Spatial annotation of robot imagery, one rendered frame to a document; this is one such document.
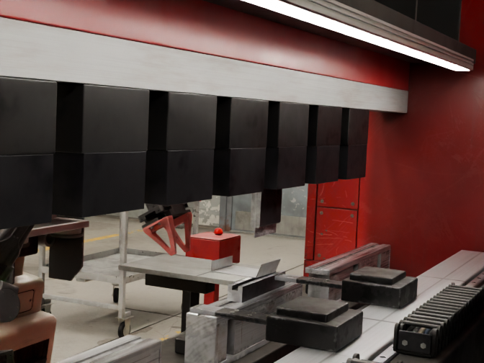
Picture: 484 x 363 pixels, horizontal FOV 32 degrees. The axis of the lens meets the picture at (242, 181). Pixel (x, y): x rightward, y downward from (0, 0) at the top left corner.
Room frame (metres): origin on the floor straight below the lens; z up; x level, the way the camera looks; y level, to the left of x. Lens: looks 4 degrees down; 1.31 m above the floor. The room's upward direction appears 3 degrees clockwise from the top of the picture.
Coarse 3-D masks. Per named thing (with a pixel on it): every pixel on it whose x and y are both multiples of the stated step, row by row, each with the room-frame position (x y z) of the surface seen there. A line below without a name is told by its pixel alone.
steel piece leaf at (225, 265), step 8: (232, 256) 1.71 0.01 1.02; (216, 264) 1.66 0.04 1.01; (224, 264) 1.69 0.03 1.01; (232, 264) 1.72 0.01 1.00; (216, 272) 1.64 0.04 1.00; (224, 272) 1.63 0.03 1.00; (232, 272) 1.63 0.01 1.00; (240, 272) 1.64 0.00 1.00; (248, 272) 1.64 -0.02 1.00; (256, 272) 1.65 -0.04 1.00; (272, 272) 1.66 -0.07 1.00
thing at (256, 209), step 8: (256, 192) 1.58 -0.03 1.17; (264, 192) 1.59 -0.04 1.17; (272, 192) 1.63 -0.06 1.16; (280, 192) 1.66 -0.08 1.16; (256, 200) 1.58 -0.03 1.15; (264, 200) 1.60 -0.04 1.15; (272, 200) 1.63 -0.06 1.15; (280, 200) 1.67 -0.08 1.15; (256, 208) 1.58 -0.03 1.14; (264, 208) 1.60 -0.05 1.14; (272, 208) 1.63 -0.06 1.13; (280, 208) 1.67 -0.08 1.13; (256, 216) 1.58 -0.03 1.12; (264, 216) 1.60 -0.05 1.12; (272, 216) 1.63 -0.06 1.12; (280, 216) 1.67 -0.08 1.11; (256, 224) 1.58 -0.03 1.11; (264, 224) 1.60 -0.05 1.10; (272, 224) 1.64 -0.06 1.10; (256, 232) 1.59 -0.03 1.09; (264, 232) 1.62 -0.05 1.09; (272, 232) 1.66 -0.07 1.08
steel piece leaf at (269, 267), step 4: (276, 260) 1.65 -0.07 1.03; (264, 264) 1.60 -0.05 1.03; (268, 264) 1.62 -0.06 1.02; (272, 264) 1.64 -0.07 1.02; (276, 264) 1.66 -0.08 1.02; (260, 268) 1.59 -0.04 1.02; (264, 268) 1.61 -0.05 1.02; (268, 268) 1.63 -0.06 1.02; (272, 268) 1.65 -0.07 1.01; (276, 268) 1.66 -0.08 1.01; (260, 272) 1.60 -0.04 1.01; (264, 272) 1.62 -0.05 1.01; (268, 272) 1.64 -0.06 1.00; (256, 276) 1.59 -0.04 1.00; (260, 276) 1.61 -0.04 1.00
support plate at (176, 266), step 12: (120, 264) 1.68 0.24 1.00; (132, 264) 1.68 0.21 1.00; (144, 264) 1.69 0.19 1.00; (156, 264) 1.69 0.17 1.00; (168, 264) 1.70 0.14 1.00; (180, 264) 1.71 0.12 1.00; (192, 264) 1.71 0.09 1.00; (204, 264) 1.72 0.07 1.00; (240, 264) 1.74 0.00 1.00; (168, 276) 1.62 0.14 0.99; (180, 276) 1.61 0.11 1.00; (192, 276) 1.60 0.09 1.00; (204, 276) 1.59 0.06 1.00; (216, 276) 1.60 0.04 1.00; (228, 276) 1.61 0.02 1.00; (240, 276) 1.61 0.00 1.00
